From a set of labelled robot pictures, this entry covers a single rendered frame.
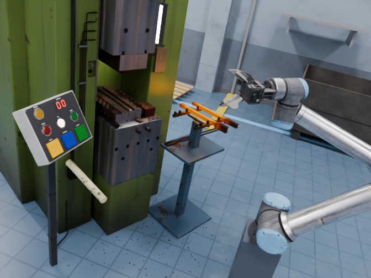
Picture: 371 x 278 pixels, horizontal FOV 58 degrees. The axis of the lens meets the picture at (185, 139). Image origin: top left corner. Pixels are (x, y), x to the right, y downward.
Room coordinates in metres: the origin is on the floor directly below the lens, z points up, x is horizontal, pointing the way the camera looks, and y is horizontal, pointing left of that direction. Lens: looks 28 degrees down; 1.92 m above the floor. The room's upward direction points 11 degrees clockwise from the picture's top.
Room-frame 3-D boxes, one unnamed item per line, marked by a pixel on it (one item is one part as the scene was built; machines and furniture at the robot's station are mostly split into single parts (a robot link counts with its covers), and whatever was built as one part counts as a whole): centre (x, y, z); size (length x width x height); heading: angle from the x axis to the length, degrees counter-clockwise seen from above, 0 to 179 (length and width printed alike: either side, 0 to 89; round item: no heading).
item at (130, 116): (2.10, 0.55, 0.96); 0.42 x 0.20 x 0.09; 48
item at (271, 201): (1.47, -0.55, 0.79); 0.17 x 0.15 x 0.18; 170
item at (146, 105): (2.13, 0.32, 0.95); 0.12 x 0.09 x 0.07; 48
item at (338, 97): (4.46, -1.99, 0.42); 1.21 x 0.99 x 0.84; 69
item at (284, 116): (1.35, -0.40, 1.41); 0.12 x 0.09 x 0.12; 170
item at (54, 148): (1.35, 0.62, 1.01); 0.07 x 0.05 x 0.07; 163
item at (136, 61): (2.10, 0.55, 1.32); 0.42 x 0.20 x 0.10; 48
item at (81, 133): (1.54, 0.56, 1.01); 0.07 x 0.05 x 0.07; 163
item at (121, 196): (2.14, 0.52, 0.23); 0.56 x 0.38 x 0.47; 48
